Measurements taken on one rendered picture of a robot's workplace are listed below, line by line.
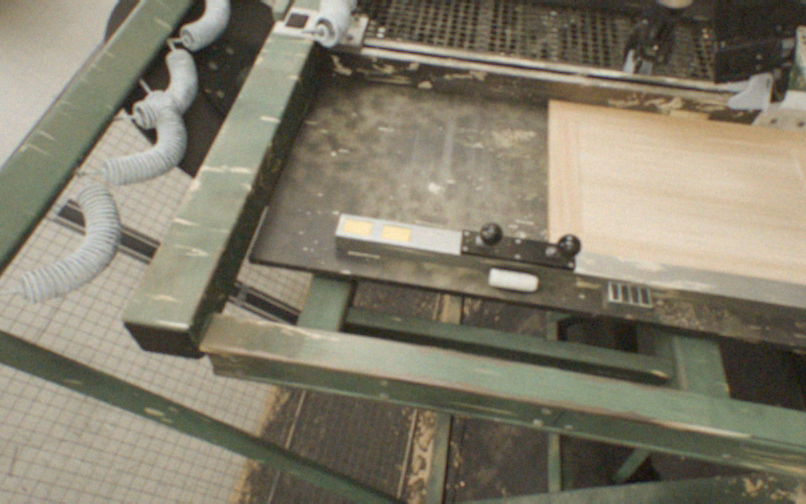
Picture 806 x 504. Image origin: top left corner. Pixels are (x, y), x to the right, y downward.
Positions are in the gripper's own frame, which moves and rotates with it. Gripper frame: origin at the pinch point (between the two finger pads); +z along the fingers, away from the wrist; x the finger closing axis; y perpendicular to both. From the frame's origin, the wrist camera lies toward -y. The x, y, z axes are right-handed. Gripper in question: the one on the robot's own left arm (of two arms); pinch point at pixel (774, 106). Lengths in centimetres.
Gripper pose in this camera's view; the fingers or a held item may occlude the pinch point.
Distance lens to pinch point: 94.4
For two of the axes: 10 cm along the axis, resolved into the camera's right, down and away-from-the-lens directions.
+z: 4.1, 5.5, 7.3
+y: -8.8, 0.4, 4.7
